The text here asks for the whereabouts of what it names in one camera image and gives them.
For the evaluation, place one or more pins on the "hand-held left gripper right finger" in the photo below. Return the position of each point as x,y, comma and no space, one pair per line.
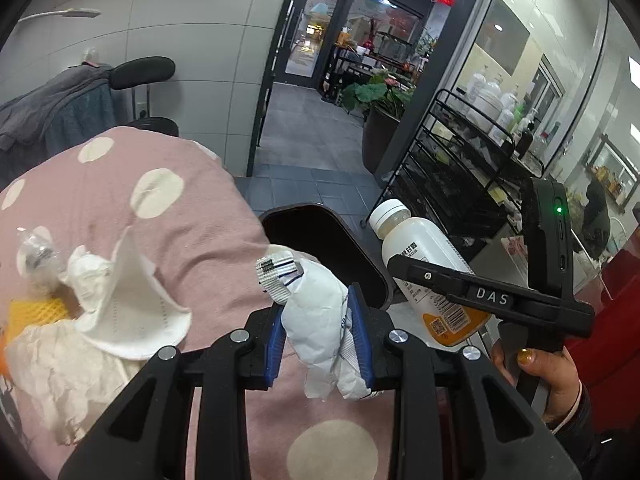
361,340

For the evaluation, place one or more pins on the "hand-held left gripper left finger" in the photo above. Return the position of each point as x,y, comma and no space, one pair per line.
275,350

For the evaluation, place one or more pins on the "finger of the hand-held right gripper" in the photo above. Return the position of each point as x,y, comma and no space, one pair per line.
430,277

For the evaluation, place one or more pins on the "white plastic drink bottle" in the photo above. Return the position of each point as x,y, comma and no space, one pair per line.
417,237

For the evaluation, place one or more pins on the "white paper packet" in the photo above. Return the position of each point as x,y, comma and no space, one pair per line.
312,315

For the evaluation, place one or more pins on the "black trash bin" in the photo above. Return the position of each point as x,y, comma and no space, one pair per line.
310,227

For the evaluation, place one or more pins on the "person's right forearm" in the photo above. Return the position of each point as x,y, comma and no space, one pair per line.
605,440

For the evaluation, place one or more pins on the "person's right hand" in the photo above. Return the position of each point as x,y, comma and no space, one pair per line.
555,375

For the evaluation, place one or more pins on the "red cloth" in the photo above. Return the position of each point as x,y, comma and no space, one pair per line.
617,310

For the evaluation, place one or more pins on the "pink polka dot blanket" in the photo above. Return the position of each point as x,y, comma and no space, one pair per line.
200,230

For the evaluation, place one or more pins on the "row of toiletry bottles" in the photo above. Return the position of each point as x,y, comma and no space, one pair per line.
492,105

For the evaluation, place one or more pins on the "white face mask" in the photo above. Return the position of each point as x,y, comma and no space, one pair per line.
132,305

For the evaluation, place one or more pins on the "potted green plant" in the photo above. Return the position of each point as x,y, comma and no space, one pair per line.
377,97

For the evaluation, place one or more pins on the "small crumpled white tissue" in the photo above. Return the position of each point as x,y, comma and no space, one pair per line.
87,275

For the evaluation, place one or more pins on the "large crumpled white tissue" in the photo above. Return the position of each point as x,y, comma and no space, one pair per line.
60,375

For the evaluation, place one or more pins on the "black display shelf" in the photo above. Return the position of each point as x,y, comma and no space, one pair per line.
372,55

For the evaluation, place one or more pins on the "yellow foam net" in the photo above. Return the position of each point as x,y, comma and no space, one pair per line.
35,312

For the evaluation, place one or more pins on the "clear plastic wrapper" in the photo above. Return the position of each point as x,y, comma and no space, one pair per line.
35,255

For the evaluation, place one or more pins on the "glass door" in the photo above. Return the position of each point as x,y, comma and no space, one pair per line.
315,30

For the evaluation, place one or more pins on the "blue skirted massage bed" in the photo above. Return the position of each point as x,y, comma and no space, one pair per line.
85,120

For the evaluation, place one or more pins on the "black stool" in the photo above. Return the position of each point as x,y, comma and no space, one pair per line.
142,72

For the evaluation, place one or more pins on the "grey towel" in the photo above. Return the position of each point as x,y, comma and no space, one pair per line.
45,105

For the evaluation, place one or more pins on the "white floor lamp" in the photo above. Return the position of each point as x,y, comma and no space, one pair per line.
70,12

